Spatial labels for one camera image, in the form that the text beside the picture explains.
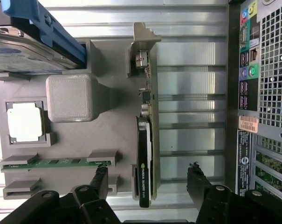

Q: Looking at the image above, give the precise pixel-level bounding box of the green RAM stick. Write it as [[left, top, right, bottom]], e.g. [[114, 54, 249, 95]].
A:
[[2, 158, 111, 170]]

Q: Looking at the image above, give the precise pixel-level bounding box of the gray printed parts rack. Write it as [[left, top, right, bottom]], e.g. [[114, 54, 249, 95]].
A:
[[0, 38, 160, 201]]

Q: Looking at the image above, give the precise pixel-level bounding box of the silver CPU chip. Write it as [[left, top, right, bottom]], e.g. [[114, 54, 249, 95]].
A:
[[7, 102, 45, 142]]

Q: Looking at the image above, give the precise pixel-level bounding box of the open black PC case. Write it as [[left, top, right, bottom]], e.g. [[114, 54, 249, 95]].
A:
[[226, 0, 282, 199]]

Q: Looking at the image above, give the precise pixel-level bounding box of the hard disk in blue caddy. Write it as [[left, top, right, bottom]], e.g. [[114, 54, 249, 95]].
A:
[[0, 0, 87, 76]]

